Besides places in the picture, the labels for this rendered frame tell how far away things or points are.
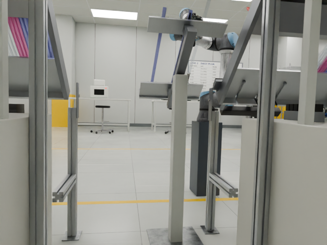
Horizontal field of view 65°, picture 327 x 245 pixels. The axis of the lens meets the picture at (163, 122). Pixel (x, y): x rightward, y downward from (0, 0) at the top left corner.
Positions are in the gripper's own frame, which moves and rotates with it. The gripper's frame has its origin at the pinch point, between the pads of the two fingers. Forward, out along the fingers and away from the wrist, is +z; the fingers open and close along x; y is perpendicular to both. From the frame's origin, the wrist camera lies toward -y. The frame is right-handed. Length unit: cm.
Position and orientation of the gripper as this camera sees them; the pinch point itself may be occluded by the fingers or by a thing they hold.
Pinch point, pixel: (198, 38)
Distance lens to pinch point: 138.7
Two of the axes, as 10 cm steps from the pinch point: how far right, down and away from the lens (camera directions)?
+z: 1.4, 6.3, -7.7
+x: 9.8, 0.1, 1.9
